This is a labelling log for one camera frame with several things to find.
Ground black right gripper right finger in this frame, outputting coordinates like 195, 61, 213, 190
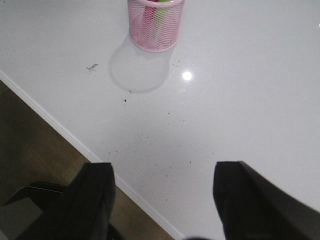
212, 161, 320, 240

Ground black chair base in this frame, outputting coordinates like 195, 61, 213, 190
4, 182, 67, 211

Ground red marker pen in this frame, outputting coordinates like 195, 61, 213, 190
139, 0, 158, 48

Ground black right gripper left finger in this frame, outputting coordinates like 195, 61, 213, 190
18, 163, 116, 240

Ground pink mesh pen holder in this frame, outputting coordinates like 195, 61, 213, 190
127, 0, 185, 53

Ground green marker pen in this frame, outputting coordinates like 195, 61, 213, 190
153, 0, 173, 48

